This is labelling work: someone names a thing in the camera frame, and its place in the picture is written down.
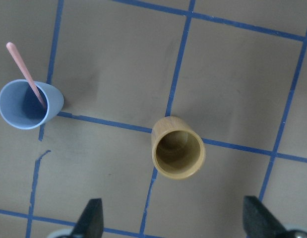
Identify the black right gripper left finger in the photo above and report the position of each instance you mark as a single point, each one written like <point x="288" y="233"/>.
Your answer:
<point x="91" y="222"/>

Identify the light blue plastic cup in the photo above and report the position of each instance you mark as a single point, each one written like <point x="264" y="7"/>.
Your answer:
<point x="20" y="107"/>

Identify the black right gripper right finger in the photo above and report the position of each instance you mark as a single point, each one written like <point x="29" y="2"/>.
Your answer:
<point x="258" y="221"/>

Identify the bamboo chopstick holder cup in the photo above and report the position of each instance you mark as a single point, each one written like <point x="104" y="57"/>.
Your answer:
<point x="178" y="152"/>

